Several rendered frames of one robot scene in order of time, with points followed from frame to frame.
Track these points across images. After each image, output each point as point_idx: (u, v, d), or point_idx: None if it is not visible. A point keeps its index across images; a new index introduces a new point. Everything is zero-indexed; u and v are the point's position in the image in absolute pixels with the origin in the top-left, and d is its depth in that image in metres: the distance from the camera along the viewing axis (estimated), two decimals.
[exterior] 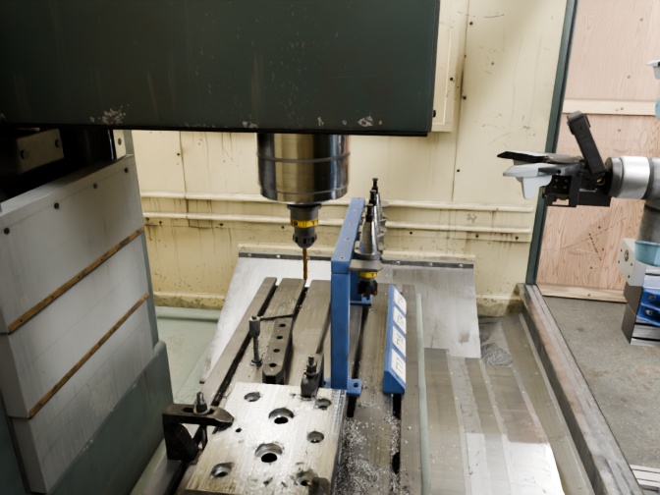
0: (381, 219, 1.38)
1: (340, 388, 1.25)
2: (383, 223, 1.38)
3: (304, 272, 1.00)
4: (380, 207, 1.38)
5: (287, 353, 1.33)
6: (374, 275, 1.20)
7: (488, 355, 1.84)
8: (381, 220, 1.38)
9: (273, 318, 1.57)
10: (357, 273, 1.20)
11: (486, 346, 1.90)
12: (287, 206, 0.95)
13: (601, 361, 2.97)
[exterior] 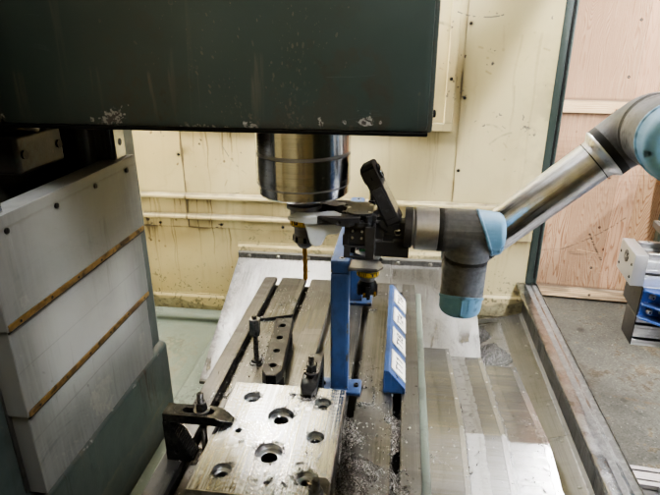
0: None
1: (340, 388, 1.25)
2: None
3: (304, 272, 1.00)
4: None
5: (287, 353, 1.33)
6: (374, 276, 1.20)
7: (488, 355, 1.84)
8: None
9: (273, 318, 1.57)
10: (357, 274, 1.21)
11: (486, 346, 1.90)
12: (287, 206, 0.95)
13: (601, 361, 2.97)
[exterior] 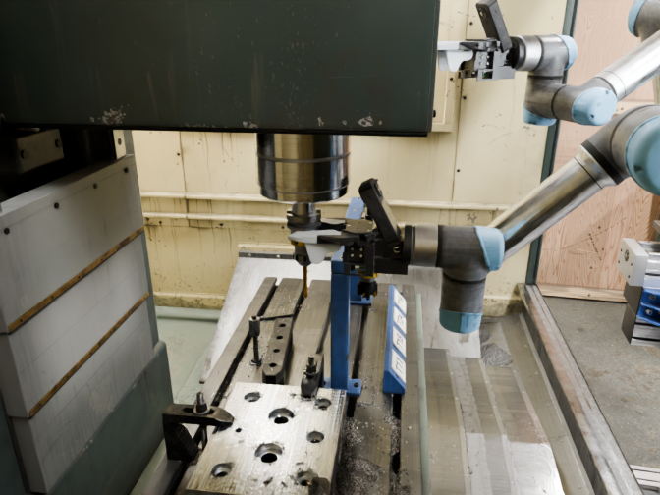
0: None
1: (340, 388, 1.25)
2: None
3: (304, 290, 1.02)
4: None
5: (287, 353, 1.33)
6: (374, 276, 1.20)
7: (488, 355, 1.84)
8: None
9: (273, 318, 1.57)
10: (357, 274, 1.21)
11: (486, 346, 1.90)
12: (287, 226, 0.96)
13: (601, 361, 2.97)
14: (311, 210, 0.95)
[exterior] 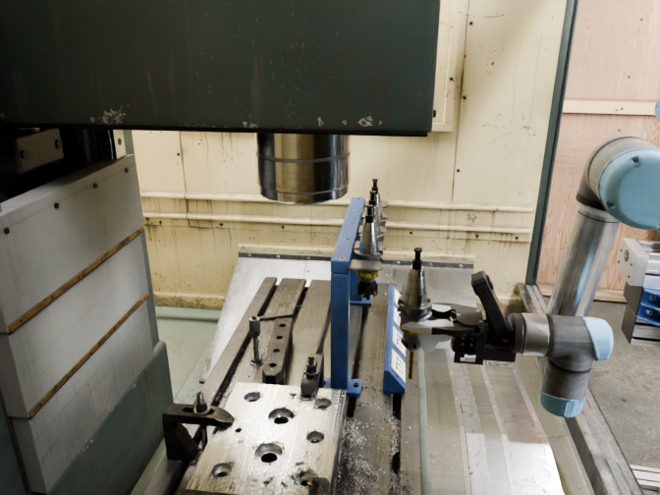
0: (381, 220, 1.38)
1: (340, 388, 1.25)
2: (383, 224, 1.38)
3: (411, 372, 1.05)
4: (380, 208, 1.38)
5: (287, 353, 1.33)
6: (374, 276, 1.20)
7: None
8: (381, 221, 1.38)
9: (273, 318, 1.57)
10: (357, 274, 1.21)
11: None
12: (400, 315, 0.99)
13: (601, 361, 2.97)
14: (424, 302, 0.98)
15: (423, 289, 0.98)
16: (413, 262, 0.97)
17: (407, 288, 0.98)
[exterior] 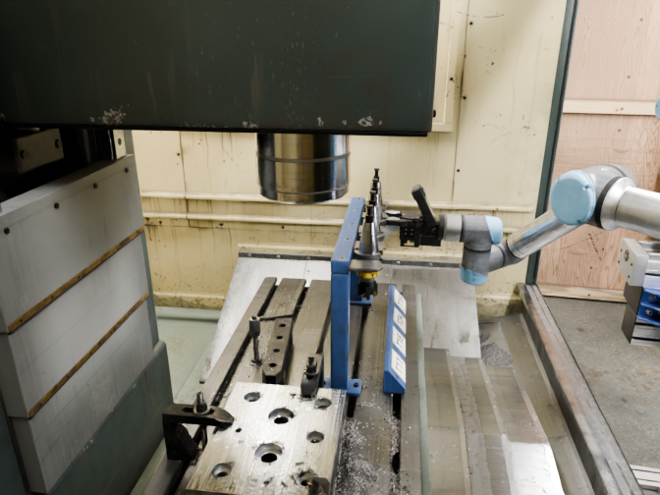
0: (381, 220, 1.38)
1: (340, 388, 1.25)
2: (383, 224, 1.38)
3: None
4: (380, 208, 1.38)
5: (287, 353, 1.33)
6: (374, 276, 1.20)
7: (488, 355, 1.84)
8: (381, 221, 1.38)
9: (273, 318, 1.57)
10: (357, 274, 1.21)
11: (486, 346, 1.90)
12: None
13: (601, 361, 2.97)
14: (380, 204, 1.48)
15: (380, 195, 1.48)
16: (373, 178, 1.47)
17: (369, 195, 1.48)
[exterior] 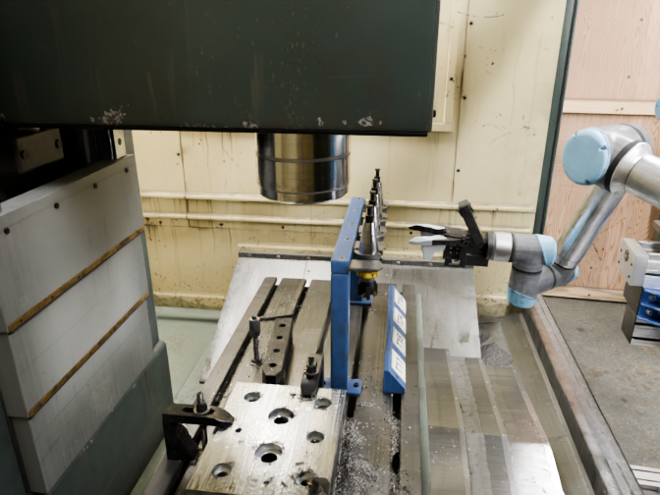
0: (381, 220, 1.38)
1: (340, 388, 1.25)
2: (383, 224, 1.38)
3: None
4: (380, 208, 1.38)
5: (287, 353, 1.33)
6: (374, 276, 1.20)
7: (488, 355, 1.84)
8: (381, 221, 1.38)
9: (273, 318, 1.57)
10: (357, 274, 1.21)
11: (486, 346, 1.90)
12: None
13: (601, 361, 2.97)
14: (381, 204, 1.48)
15: (381, 195, 1.48)
16: (374, 178, 1.47)
17: None
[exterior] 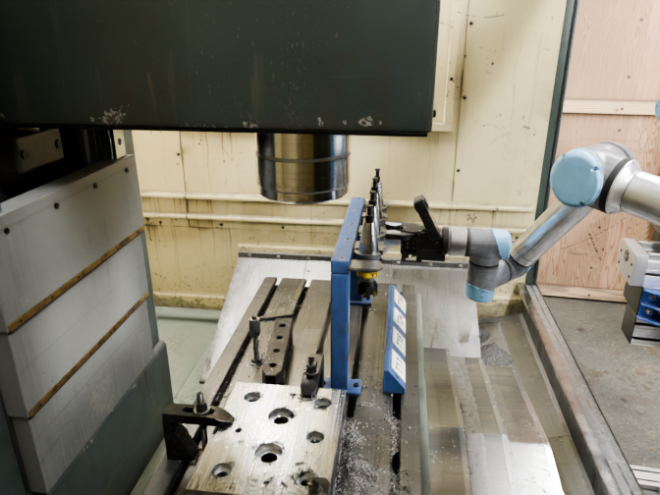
0: (381, 219, 1.38)
1: (340, 388, 1.25)
2: (383, 223, 1.38)
3: None
4: (380, 206, 1.38)
5: (287, 353, 1.33)
6: (374, 276, 1.20)
7: (488, 355, 1.84)
8: (381, 219, 1.38)
9: (273, 318, 1.57)
10: (357, 274, 1.21)
11: (486, 346, 1.90)
12: None
13: (601, 361, 2.97)
14: (381, 204, 1.48)
15: (381, 195, 1.48)
16: (374, 178, 1.47)
17: None
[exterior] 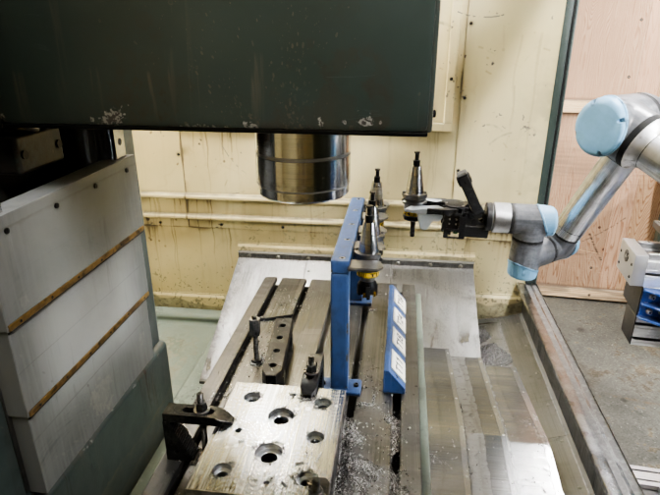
0: (422, 193, 1.35)
1: (340, 388, 1.25)
2: (424, 198, 1.34)
3: None
4: (421, 182, 1.34)
5: (287, 353, 1.33)
6: (374, 276, 1.20)
7: (488, 355, 1.84)
8: (422, 194, 1.34)
9: (273, 318, 1.57)
10: (357, 274, 1.21)
11: (486, 346, 1.90)
12: None
13: (601, 361, 2.97)
14: (381, 204, 1.48)
15: (381, 195, 1.48)
16: (374, 178, 1.47)
17: (369, 195, 1.48)
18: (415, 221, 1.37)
